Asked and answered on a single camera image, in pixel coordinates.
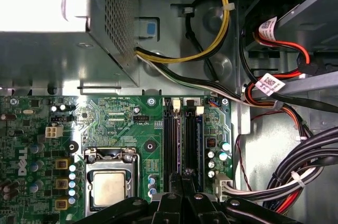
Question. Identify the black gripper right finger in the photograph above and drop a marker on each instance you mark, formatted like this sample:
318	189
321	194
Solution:
203	210

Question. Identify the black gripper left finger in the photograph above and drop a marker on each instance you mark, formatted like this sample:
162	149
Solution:
169	208

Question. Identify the black empty RAM slot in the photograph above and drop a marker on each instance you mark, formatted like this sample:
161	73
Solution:
190	142
167	142

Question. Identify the white board connector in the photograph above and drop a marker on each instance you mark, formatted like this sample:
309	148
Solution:
223	184

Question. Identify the silver CPU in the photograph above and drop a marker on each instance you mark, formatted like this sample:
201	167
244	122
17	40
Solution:
109	189

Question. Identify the metal socket cover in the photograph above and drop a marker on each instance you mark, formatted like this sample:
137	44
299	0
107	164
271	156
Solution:
105	166

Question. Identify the green motherboard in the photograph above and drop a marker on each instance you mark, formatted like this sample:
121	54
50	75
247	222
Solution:
118	129

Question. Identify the white four pin socket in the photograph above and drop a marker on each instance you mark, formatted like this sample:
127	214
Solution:
54	131

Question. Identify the blue case clip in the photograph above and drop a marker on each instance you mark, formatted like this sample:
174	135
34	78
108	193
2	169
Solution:
151	29

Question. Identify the black PC case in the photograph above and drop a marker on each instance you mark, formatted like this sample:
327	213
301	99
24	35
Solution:
185	23

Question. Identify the grey power supply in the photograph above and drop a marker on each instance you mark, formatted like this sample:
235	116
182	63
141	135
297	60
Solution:
113	10

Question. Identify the grey drive cage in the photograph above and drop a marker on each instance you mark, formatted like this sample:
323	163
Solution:
311	23

